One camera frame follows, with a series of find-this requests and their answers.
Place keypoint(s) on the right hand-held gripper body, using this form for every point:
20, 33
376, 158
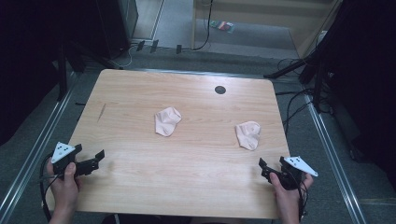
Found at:
295, 168

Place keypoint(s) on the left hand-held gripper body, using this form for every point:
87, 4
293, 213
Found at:
62, 151

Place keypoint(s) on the pink sock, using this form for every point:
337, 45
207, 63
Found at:
248, 135
167, 122

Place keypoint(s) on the person's right hand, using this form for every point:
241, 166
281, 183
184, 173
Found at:
288, 199

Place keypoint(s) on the person's left hand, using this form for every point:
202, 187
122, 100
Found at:
63, 193

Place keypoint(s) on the black round table grommet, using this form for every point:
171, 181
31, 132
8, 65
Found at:
220, 90

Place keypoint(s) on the black metal tripod stand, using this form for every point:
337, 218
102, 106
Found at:
317, 77

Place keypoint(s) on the black plug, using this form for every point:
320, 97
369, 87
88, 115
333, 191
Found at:
154, 46
178, 49
140, 45

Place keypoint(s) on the black cabinet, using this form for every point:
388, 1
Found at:
118, 25

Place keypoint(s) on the colourful packet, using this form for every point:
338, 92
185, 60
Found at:
222, 26

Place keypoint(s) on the light wooden platform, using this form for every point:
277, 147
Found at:
249, 15

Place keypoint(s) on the metal floor rail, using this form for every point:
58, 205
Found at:
37, 149
333, 161

